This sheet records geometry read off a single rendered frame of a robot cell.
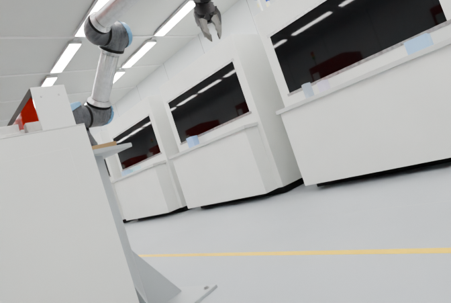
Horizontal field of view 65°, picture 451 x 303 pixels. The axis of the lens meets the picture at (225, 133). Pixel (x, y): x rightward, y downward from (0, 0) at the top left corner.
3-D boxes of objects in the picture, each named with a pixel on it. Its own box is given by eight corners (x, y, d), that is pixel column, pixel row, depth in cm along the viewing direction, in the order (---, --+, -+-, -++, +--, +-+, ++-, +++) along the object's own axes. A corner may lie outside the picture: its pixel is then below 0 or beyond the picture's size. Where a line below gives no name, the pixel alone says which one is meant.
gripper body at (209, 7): (216, 23, 137) (206, -4, 139) (217, 11, 129) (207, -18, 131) (197, 28, 136) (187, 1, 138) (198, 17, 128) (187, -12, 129)
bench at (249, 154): (272, 200, 394) (215, 33, 408) (185, 215, 526) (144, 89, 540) (323, 174, 466) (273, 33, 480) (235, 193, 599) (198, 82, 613)
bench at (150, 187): (171, 217, 556) (133, 98, 570) (124, 225, 688) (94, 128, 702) (221, 196, 629) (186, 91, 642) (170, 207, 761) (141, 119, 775)
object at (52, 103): (43, 134, 97) (29, 87, 98) (9, 171, 138) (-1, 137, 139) (78, 128, 104) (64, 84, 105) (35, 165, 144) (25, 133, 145)
